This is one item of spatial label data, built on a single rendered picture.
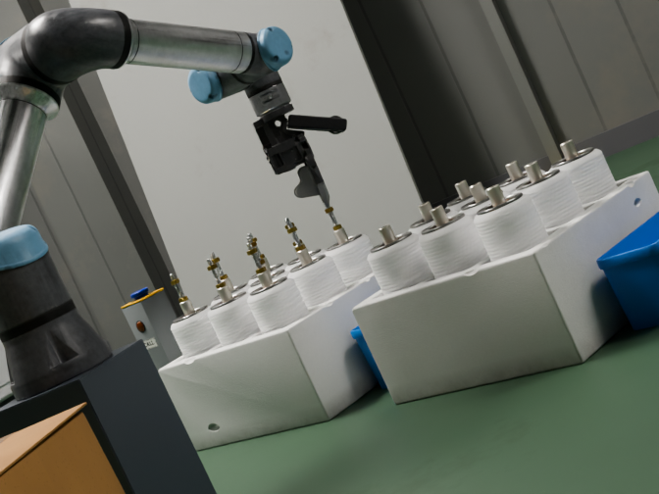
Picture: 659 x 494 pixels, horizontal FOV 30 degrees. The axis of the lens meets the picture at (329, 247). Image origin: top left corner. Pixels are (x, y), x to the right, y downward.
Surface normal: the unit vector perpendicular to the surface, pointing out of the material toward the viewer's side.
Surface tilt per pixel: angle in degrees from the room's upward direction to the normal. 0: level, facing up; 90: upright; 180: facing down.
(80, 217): 90
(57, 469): 89
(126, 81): 82
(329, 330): 90
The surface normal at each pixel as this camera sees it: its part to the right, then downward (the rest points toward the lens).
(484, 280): -0.61, 0.35
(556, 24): -0.35, 0.25
